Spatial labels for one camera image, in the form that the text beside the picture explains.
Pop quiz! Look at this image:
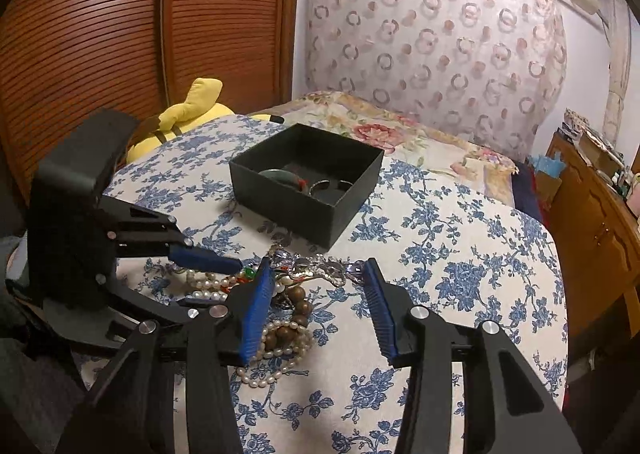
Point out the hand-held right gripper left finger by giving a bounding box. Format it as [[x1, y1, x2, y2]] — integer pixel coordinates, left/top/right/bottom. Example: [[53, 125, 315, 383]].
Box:
[[55, 256, 277, 454]]

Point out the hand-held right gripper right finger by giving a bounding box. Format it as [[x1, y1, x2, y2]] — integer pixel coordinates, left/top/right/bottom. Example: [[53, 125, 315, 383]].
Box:
[[362, 257, 584, 454]]

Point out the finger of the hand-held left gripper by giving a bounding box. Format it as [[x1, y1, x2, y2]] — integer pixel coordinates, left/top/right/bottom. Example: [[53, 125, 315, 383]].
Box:
[[45, 274, 232, 351], [101, 195, 244, 275]]

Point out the brown wooden bead bracelet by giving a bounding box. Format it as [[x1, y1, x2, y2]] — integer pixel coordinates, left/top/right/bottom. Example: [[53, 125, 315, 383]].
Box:
[[262, 284, 314, 361]]

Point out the white pearl necklace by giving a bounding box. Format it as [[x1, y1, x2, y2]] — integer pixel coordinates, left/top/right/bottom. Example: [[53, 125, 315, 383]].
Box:
[[182, 268, 314, 390]]

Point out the clear crystal bracelet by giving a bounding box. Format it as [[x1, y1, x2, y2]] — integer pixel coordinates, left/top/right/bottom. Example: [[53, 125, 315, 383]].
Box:
[[270, 244, 369, 287]]

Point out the black cardboard box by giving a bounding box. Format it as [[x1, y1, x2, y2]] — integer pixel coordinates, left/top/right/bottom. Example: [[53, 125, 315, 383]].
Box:
[[229, 123, 385, 251]]

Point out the green jade bangle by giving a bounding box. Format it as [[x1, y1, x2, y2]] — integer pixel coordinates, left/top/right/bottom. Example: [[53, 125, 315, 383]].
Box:
[[257, 168, 307, 191]]

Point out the silver metal bangle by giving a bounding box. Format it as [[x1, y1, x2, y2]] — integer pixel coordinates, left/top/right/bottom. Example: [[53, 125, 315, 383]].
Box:
[[307, 178, 352, 197]]

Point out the blue floral tablecloth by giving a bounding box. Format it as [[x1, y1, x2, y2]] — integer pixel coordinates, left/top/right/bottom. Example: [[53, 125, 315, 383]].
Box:
[[70, 114, 571, 454]]

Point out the yellow plush toy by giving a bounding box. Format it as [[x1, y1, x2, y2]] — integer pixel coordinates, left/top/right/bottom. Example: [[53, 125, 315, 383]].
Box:
[[125, 78, 236, 165]]

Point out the pink floral bed blanket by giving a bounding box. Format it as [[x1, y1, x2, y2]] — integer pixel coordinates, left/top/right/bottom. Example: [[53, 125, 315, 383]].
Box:
[[247, 90, 522, 201]]

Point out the wooden slatted wardrobe door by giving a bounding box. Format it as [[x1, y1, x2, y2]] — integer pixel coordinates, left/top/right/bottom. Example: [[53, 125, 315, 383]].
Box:
[[0, 0, 171, 207], [161, 0, 304, 115]]

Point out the wooden cabinet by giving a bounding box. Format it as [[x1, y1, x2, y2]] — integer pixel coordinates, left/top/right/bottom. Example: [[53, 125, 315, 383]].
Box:
[[542, 134, 640, 341]]

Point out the light blue bag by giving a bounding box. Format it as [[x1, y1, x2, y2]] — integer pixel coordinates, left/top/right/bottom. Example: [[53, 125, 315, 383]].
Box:
[[530, 154, 567, 181]]

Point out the clutter on cabinet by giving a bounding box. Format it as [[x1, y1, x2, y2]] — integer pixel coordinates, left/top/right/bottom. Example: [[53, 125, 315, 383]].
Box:
[[562, 108, 640, 217]]

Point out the sheer circle-print curtain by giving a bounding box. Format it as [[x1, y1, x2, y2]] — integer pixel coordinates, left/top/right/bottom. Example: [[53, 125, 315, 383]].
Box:
[[305, 0, 571, 161]]

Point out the white wrapped pipe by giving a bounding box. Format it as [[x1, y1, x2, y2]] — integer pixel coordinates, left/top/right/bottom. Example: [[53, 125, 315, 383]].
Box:
[[604, 0, 632, 147]]

